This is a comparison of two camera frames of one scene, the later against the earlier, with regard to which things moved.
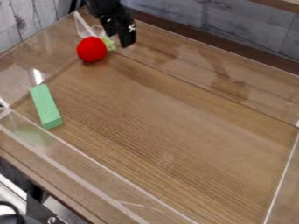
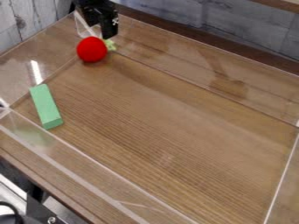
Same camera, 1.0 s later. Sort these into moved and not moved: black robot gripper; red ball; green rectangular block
Moved: black robot gripper
Not moved: green rectangular block; red ball
